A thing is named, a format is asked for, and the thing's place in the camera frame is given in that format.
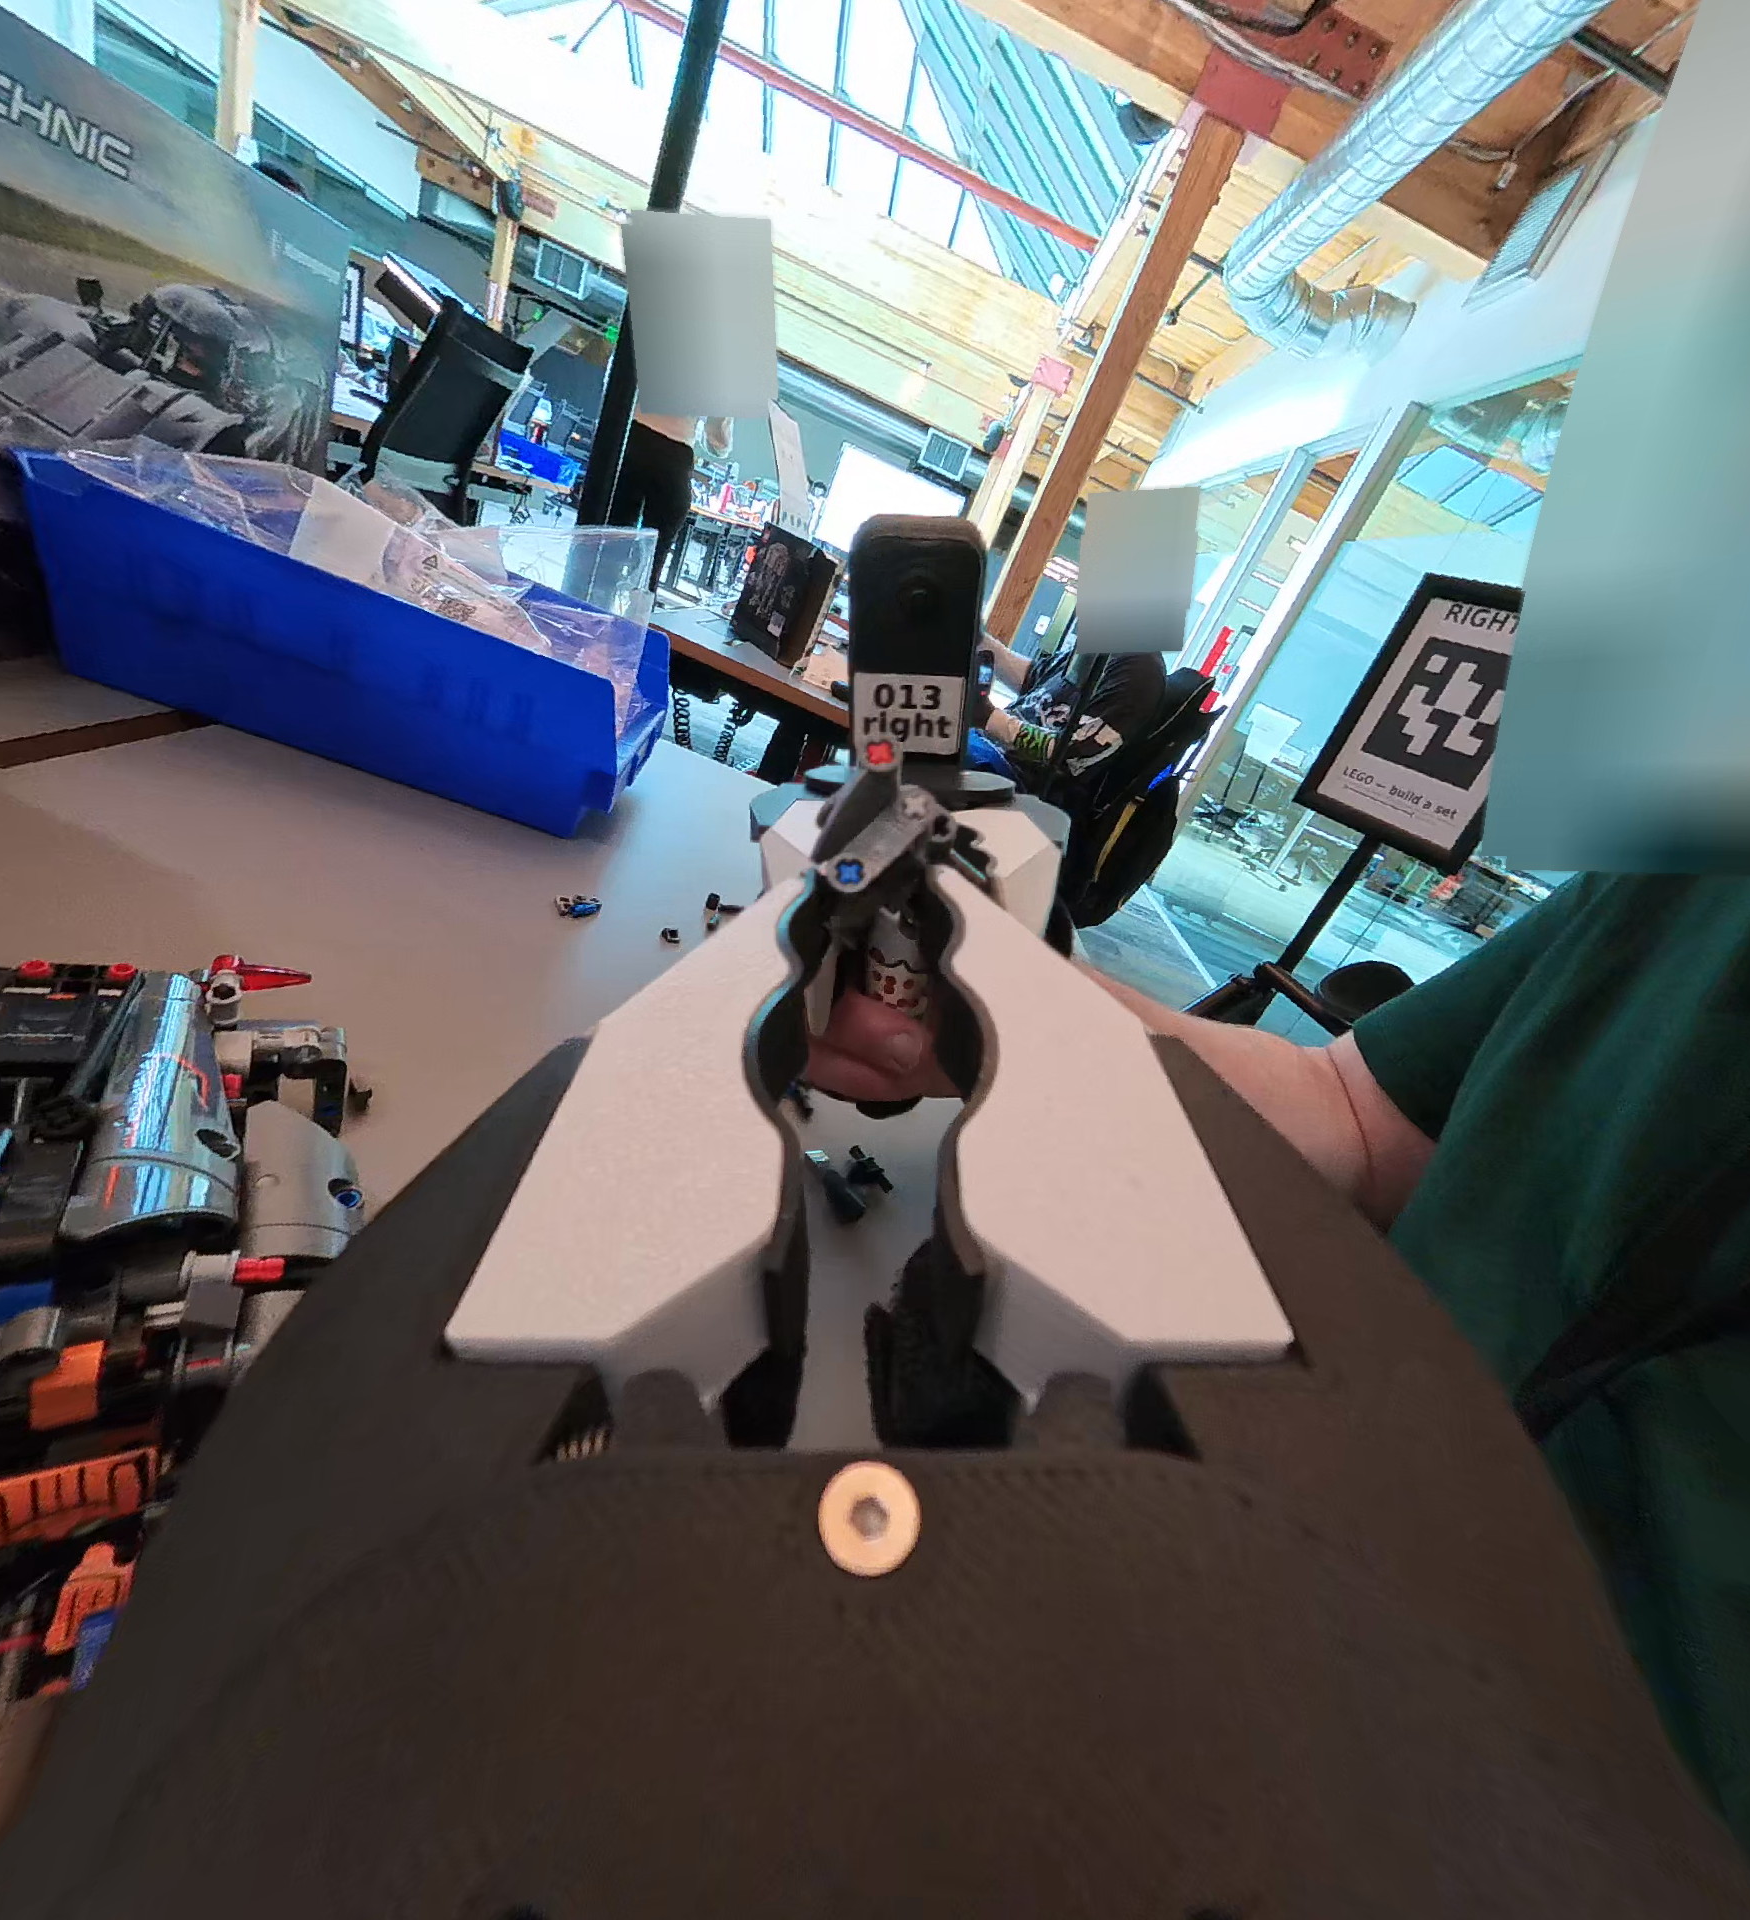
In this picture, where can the white display board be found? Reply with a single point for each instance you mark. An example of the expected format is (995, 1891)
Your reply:
(889, 503)

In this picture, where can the dark grey lego piece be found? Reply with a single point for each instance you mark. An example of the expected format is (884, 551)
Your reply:
(838, 1193)

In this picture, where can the black vertical pipe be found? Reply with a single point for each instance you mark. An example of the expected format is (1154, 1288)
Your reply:
(666, 224)

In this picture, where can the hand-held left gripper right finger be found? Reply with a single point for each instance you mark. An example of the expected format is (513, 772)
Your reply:
(1129, 1200)

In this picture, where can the black gaming chair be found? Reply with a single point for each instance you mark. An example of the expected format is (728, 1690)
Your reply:
(1146, 808)

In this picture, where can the small black lego piece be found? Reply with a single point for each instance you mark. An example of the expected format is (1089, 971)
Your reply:
(868, 1165)

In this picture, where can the blue plastic bin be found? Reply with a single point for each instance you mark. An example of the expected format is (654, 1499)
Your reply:
(335, 675)

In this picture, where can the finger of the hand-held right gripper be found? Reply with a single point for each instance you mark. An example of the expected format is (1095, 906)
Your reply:
(1024, 864)
(789, 856)

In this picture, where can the large grey lego vehicle model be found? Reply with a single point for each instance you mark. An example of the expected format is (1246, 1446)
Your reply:
(109, 1200)

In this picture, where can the person's right hand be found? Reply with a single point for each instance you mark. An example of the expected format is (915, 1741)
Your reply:
(876, 1048)

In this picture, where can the red ceiling pipe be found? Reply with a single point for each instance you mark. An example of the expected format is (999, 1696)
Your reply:
(889, 120)

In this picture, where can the wall vent grille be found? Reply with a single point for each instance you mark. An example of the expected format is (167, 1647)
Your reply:
(1529, 233)

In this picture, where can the person's right forearm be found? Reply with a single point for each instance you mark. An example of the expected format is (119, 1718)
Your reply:
(1264, 1096)

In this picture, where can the small grey lego connector assembly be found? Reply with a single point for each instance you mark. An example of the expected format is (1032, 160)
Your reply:
(876, 856)

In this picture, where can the dark lego set box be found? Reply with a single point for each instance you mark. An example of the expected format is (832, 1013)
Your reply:
(109, 330)

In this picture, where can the clear plastic tub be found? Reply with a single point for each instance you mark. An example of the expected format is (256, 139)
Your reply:
(613, 568)

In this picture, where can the framed marker sign on tripod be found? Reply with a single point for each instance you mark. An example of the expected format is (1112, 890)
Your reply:
(1430, 720)

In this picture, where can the black mesh office chair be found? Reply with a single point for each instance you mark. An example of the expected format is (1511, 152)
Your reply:
(440, 406)

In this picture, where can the clear plastic bags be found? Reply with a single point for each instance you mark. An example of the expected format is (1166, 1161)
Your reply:
(366, 541)

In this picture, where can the dark printed box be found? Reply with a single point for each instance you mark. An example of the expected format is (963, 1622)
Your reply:
(783, 594)

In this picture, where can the long wooden desk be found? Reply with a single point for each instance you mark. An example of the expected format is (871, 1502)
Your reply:
(754, 667)

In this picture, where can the metal ventilation duct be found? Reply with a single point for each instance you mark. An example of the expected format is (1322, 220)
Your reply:
(1386, 166)

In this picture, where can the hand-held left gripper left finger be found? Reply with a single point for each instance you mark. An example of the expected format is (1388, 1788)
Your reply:
(620, 1200)

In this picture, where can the wooden post red bracket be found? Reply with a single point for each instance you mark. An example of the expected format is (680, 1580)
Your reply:
(1129, 360)

